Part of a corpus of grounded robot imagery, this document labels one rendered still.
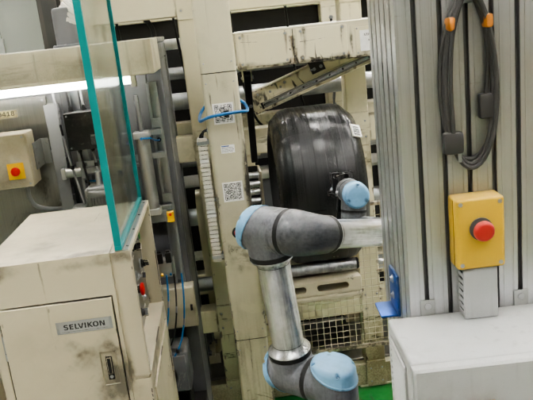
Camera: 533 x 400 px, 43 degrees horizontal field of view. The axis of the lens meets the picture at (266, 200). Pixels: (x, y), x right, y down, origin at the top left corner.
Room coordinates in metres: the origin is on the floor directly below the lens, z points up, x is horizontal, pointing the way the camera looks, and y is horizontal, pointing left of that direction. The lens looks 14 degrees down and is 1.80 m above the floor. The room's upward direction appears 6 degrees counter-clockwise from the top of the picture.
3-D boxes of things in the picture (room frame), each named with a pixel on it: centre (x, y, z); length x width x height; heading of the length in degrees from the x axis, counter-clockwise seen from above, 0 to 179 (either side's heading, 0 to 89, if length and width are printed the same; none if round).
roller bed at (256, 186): (2.88, 0.11, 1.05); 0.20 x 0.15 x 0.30; 93
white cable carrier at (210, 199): (2.45, 0.21, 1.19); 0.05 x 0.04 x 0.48; 3
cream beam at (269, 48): (2.82, -0.24, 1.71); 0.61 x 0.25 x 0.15; 93
